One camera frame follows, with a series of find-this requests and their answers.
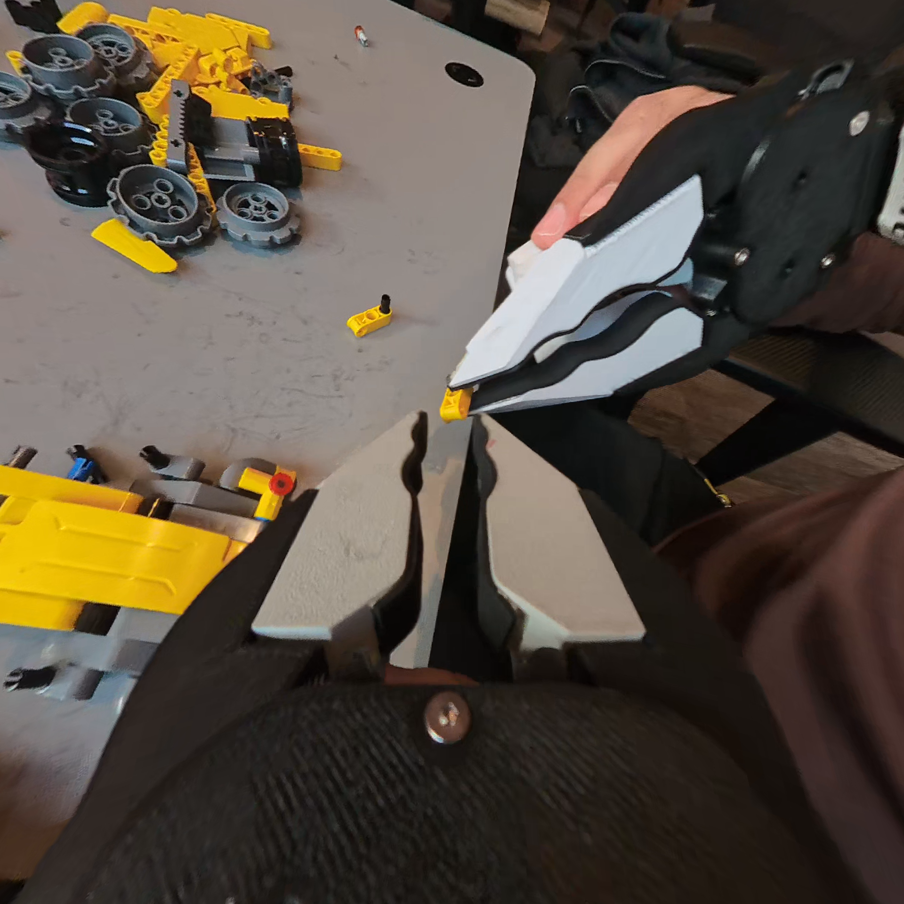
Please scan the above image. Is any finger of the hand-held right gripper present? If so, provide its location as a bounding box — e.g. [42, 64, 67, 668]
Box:
[469, 291, 705, 418]
[452, 177, 708, 391]

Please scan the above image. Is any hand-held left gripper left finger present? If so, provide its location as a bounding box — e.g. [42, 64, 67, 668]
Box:
[252, 412, 429, 659]

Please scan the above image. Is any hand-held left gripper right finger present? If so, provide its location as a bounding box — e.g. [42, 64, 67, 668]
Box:
[472, 415, 647, 655]

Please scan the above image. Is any person's right forearm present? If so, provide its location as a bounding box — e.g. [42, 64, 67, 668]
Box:
[770, 229, 904, 336]

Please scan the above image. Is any grey desk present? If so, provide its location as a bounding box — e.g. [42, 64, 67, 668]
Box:
[0, 0, 538, 884]

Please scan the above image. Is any person's right hand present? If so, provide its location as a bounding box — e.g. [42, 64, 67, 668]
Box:
[532, 86, 735, 251]

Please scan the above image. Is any black office chair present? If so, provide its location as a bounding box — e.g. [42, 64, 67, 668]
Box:
[695, 331, 904, 488]

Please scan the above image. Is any yellow vehicle hood assembly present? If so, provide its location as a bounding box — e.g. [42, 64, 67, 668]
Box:
[0, 444, 298, 703]

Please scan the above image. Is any person's brown shirt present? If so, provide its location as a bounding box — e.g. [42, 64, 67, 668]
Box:
[657, 466, 904, 904]

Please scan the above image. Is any yellow curved panel piece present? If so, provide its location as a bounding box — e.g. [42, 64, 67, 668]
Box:
[92, 219, 179, 275]

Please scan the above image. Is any yellow grey chassis assembly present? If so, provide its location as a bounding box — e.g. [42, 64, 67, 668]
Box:
[6, 0, 345, 213]

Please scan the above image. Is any black wheel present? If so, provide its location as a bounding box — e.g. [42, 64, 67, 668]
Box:
[24, 120, 114, 208]

